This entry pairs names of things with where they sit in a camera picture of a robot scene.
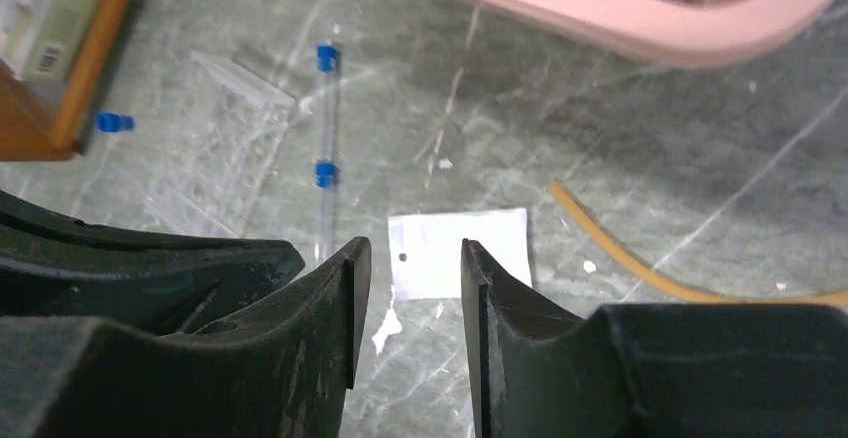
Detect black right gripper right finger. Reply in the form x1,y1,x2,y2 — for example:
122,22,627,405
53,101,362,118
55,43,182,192
461,240,847,437

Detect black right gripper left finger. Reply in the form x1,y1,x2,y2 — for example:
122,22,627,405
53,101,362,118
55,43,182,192
1,237,372,437

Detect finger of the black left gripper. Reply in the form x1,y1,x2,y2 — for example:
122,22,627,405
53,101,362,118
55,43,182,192
1,193,305,336

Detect clear zip plastic bag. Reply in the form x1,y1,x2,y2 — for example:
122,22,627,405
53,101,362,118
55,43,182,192
388,208,531,301

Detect yellow rubber tubing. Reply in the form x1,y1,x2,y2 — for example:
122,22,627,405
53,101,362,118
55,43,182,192
547,178,848,308

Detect orange wooden rack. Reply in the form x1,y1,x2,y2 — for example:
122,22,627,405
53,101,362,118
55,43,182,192
1,0,130,162

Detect blue cap test tube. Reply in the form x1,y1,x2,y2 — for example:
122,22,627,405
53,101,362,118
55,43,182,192
94,111,135,133

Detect clear test tube rack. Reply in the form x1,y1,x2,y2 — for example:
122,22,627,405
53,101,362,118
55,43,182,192
146,50,296,238

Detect white paper box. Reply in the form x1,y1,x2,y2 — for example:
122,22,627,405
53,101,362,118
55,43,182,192
1,0,100,82

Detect glass dropper blue fittings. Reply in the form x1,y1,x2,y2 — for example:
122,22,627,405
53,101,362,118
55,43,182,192
314,42,341,263

